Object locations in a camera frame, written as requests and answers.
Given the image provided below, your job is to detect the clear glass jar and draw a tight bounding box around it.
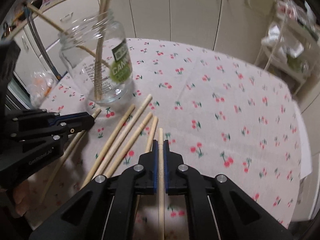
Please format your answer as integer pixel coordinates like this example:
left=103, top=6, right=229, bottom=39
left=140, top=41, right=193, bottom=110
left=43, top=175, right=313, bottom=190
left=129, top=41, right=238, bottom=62
left=59, top=10, right=132, bottom=104

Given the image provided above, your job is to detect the person's left hand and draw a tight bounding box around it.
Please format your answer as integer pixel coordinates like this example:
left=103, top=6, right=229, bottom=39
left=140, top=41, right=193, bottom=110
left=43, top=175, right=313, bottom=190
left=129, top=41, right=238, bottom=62
left=12, top=180, right=31, bottom=217

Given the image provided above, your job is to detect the wooden chopstick on table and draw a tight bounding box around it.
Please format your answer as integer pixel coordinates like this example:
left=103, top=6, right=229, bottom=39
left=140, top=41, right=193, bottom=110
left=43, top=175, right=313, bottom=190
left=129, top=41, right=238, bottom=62
left=103, top=112, right=153, bottom=178
left=95, top=94, right=152, bottom=175
left=81, top=104, right=136, bottom=189
left=145, top=116, right=158, bottom=153

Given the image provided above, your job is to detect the plastic bag trash bin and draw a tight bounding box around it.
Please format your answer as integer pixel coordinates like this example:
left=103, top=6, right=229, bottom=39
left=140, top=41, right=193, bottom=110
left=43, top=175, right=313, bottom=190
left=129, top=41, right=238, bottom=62
left=27, top=72, right=57, bottom=108

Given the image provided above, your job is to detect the leaning chopstick in jar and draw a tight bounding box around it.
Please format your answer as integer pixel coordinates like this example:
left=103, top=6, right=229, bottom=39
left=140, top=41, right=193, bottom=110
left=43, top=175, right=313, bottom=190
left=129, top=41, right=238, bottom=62
left=24, top=2, right=110, bottom=68

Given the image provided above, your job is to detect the white wire storage rack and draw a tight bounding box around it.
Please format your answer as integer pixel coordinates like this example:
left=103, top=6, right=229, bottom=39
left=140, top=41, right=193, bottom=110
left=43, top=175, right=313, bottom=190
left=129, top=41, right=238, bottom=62
left=254, top=0, right=319, bottom=95

